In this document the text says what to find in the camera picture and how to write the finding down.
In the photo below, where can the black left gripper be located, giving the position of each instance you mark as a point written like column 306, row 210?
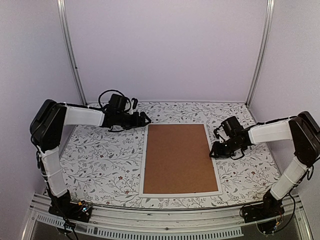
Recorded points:
column 136, row 122

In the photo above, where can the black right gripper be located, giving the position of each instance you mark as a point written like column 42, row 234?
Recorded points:
column 218, row 153

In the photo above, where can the brown cardboard backing board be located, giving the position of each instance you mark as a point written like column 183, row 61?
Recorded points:
column 180, row 160

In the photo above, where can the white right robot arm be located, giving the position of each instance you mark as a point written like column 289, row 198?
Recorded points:
column 295, row 138

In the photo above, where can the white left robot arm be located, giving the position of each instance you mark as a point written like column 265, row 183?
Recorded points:
column 47, row 127

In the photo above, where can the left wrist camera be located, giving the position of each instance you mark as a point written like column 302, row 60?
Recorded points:
column 133, row 105

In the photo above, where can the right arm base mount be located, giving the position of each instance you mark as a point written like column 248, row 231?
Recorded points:
column 269, row 208

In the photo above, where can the front aluminium rail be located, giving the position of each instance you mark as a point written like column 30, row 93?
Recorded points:
column 126, row 223

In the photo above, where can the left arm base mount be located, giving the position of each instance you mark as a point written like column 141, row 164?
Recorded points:
column 63, row 207

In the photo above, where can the left aluminium corner post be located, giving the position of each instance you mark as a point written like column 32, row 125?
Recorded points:
column 61, row 6

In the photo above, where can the aluminium corner post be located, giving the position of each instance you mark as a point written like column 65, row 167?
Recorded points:
column 262, row 50
column 61, row 6

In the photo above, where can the right aluminium corner post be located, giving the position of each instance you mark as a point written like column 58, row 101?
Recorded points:
column 262, row 50

